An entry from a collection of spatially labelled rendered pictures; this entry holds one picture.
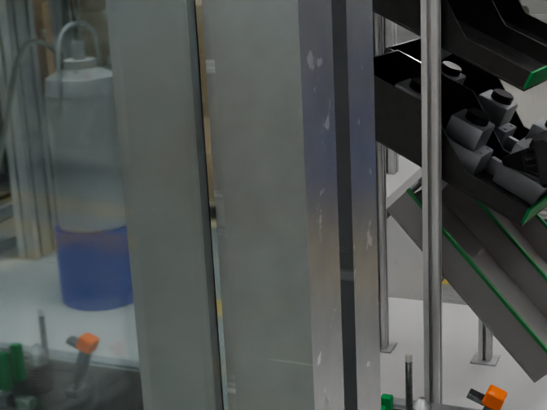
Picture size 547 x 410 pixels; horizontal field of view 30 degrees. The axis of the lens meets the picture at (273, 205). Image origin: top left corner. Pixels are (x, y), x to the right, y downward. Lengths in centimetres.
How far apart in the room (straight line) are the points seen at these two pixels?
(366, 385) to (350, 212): 3
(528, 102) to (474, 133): 373
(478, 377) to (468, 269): 36
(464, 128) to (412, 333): 57
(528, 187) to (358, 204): 114
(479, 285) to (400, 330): 51
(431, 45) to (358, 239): 105
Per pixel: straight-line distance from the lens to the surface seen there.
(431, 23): 120
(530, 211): 123
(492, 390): 109
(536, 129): 141
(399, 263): 274
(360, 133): 15
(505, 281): 139
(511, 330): 129
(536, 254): 154
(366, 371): 17
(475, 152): 129
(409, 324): 180
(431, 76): 121
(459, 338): 174
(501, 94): 143
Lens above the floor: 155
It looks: 16 degrees down
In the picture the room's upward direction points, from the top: 3 degrees counter-clockwise
